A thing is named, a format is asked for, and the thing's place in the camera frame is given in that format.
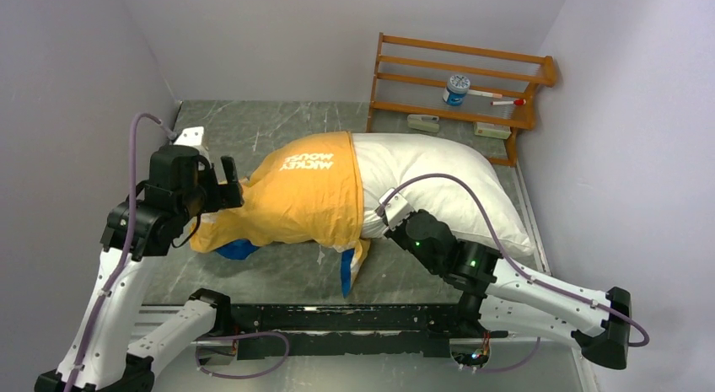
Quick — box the white pen on shelf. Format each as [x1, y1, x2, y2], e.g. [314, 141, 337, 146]
[467, 89, 503, 99]

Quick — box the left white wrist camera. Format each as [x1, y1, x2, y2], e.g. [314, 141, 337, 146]
[173, 126, 210, 159]

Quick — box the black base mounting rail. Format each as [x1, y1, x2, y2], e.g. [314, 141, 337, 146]
[207, 303, 508, 360]

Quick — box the orange wooden shelf rack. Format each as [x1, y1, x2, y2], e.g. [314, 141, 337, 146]
[365, 34, 559, 167]

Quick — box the aluminium frame rail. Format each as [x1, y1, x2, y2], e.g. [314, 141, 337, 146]
[92, 303, 585, 346]

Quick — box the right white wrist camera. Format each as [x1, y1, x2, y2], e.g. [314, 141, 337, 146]
[375, 188, 415, 234]

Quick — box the blue orange cartoon pillowcase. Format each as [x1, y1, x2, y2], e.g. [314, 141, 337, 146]
[190, 132, 370, 296]

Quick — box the white green rectangular device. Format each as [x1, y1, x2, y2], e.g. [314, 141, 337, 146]
[406, 114, 440, 133]

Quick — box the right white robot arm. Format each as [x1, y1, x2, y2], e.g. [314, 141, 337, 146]
[382, 210, 632, 370]

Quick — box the white pillow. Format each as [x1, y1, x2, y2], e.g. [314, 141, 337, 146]
[352, 133, 535, 258]

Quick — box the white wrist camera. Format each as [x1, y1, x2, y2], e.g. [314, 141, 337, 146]
[375, 188, 415, 234]
[173, 126, 210, 159]

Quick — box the blue white jar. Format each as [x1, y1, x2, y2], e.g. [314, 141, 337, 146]
[443, 74, 470, 106]

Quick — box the white box under shelf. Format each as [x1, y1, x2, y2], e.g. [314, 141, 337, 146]
[474, 122, 512, 140]

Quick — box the white red marker pen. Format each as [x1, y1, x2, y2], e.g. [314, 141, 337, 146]
[490, 99, 527, 106]

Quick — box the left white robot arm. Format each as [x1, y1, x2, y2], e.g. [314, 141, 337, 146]
[35, 145, 243, 391]

